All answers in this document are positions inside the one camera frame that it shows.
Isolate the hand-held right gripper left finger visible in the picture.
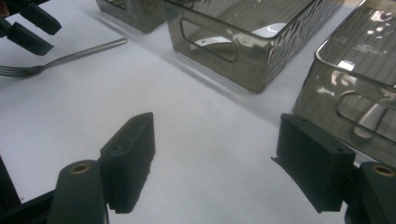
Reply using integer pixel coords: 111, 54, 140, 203
99, 111, 156, 215

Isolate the smoky clear plastic bin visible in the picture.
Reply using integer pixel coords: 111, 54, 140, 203
292, 0, 396, 169
95, 0, 167, 34
163, 0, 345, 93

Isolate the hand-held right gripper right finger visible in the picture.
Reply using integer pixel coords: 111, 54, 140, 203
271, 113, 357, 214

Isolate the silver metal spoon handle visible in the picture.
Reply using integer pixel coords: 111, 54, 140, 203
352, 102, 390, 140

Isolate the white ceramic spoon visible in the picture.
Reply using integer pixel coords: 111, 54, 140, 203
189, 22, 288, 49

